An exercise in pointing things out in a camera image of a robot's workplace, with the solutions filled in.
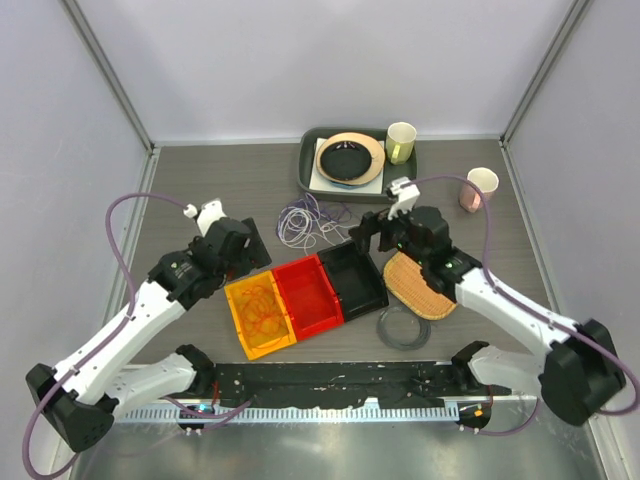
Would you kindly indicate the aluminium frame post right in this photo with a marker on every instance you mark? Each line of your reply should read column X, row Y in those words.
column 570, row 22

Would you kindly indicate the black plastic bin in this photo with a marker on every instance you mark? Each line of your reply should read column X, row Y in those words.
column 356, row 280

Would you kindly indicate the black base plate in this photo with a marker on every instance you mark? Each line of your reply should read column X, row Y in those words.
column 343, row 384

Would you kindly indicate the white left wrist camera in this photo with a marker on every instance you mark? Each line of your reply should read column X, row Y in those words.
column 205, row 215

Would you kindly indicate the pink mug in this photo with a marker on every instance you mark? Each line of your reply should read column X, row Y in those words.
column 479, row 180

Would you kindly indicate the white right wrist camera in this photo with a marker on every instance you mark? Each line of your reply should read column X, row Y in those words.
column 404, row 194

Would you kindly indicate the blue plate under plate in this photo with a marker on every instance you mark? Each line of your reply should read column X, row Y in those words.
column 345, row 184

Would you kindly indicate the woven orange basket tray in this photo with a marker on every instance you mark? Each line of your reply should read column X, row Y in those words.
column 404, row 280

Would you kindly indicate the aluminium frame post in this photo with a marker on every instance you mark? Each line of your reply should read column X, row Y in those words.
column 570, row 22
column 98, row 55

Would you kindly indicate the yellow plastic bin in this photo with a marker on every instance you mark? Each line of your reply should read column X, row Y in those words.
column 261, row 321

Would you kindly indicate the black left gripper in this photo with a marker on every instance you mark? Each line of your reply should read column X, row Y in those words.
column 254, row 256

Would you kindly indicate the aluminium front rail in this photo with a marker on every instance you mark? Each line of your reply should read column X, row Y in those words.
column 193, row 412

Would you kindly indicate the aluminium frame post left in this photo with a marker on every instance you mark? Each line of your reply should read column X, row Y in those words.
column 98, row 55

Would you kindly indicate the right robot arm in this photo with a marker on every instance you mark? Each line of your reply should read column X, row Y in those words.
column 573, row 367

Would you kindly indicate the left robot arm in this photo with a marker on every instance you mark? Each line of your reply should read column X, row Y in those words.
column 84, row 394

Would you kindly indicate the green mug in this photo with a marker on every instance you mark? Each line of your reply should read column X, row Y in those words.
column 400, row 141

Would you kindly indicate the dark green tray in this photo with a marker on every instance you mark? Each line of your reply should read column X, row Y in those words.
column 390, row 172

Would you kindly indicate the tan rimmed black plate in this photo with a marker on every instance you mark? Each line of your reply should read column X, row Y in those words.
column 343, row 159

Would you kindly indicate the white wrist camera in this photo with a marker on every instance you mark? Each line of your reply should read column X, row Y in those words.
column 404, row 194
column 205, row 215

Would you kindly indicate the white paper sheet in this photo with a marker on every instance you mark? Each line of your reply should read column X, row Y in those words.
column 373, row 178

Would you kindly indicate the red plastic bin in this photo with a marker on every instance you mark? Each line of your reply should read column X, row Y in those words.
column 309, row 297

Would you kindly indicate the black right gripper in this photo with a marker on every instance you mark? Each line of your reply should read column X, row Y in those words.
column 370, row 225

